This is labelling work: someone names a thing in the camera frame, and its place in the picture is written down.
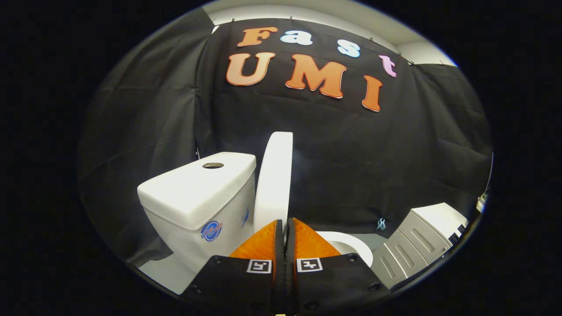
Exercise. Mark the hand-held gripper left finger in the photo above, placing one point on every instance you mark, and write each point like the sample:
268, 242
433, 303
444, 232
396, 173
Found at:
232, 281

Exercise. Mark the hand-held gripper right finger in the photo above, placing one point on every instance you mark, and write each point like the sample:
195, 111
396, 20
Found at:
333, 281

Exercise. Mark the white toilet lid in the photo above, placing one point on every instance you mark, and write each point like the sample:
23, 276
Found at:
274, 184

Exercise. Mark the white toilet seat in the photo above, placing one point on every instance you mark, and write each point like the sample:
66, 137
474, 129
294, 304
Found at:
353, 241

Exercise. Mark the white toilet tank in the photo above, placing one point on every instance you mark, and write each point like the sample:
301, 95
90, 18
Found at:
189, 193

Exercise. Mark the light blue clip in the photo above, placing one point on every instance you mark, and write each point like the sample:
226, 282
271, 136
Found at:
381, 224

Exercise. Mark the white drawer cabinet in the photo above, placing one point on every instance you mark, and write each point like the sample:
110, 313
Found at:
417, 241

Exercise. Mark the black backdrop cloth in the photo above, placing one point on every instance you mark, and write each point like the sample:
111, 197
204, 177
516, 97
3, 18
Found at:
351, 166

